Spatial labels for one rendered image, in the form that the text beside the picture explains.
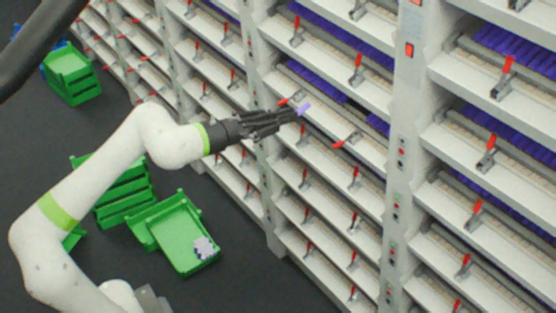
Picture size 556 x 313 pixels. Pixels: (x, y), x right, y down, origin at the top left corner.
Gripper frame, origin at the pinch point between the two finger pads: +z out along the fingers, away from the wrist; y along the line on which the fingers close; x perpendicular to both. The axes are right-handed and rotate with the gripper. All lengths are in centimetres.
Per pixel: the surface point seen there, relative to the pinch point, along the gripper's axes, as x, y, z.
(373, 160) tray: 7.4, -20.4, 17.3
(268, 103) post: 19.3, 33.6, 18.2
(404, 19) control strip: -40.1, -28.8, 7.6
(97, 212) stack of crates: 102, 96, -27
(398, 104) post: -16.9, -28.7, 12.4
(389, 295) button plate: 56, -32, 26
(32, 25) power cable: -74, -75, -80
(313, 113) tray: 7.7, 7.2, 16.4
